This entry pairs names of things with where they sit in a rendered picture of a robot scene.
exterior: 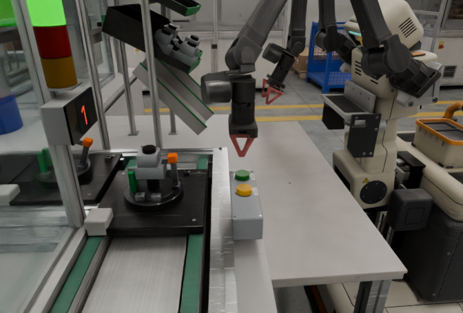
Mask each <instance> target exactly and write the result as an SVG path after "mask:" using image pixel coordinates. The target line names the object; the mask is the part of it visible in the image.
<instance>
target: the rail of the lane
mask: <svg viewBox="0 0 463 313"><path fill-rule="evenodd" d="M208 182H209V183H212V214H211V239H210V262H209V309H208V313H238V309H237V298H236V275H235V264H234V242H233V231H232V209H231V198H230V186H229V165H228V153H227V148H213V167H209V175H208Z"/></svg>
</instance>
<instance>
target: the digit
mask: <svg viewBox="0 0 463 313"><path fill-rule="evenodd" d="M76 110H77V114H78V118H79V123H80V127H81V134H83V133H84V132H85V131H86V130H87V129H88V128H89V127H90V126H91V121H90V114H89V110H88V104H87V99H86V96H83V97H82V98H80V99H79V100H78V101H77V102H76Z"/></svg>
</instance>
